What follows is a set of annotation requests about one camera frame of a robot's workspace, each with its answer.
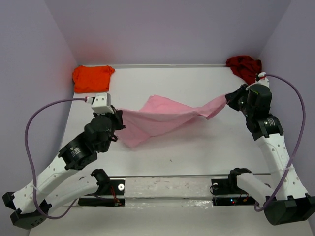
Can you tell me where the orange t shirt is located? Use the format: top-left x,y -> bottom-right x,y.
72,65 -> 115,93

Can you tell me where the pink t shirt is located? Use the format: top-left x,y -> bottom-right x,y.
115,95 -> 226,148

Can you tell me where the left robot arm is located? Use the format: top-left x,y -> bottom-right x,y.
2,110 -> 125,230

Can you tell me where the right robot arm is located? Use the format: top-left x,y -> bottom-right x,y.
225,84 -> 315,225

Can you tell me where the dark red t shirt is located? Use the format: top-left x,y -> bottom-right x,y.
225,55 -> 262,85

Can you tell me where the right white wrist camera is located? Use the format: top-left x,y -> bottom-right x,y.
255,72 -> 269,88

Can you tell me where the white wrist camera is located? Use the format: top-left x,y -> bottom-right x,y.
85,92 -> 114,115
255,72 -> 269,88

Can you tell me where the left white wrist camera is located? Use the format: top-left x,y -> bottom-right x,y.
85,92 -> 114,115

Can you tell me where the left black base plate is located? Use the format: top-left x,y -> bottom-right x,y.
77,178 -> 126,207

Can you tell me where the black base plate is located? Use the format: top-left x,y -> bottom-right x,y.
209,178 -> 255,207
77,178 -> 126,207

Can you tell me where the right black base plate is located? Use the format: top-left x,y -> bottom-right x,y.
209,178 -> 255,207

